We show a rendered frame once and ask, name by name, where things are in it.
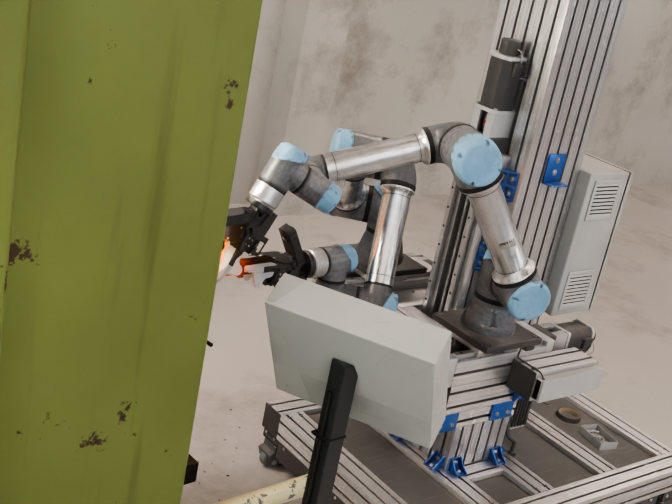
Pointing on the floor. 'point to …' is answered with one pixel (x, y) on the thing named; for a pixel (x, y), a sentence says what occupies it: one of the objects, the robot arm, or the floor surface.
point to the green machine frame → (117, 242)
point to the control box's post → (340, 406)
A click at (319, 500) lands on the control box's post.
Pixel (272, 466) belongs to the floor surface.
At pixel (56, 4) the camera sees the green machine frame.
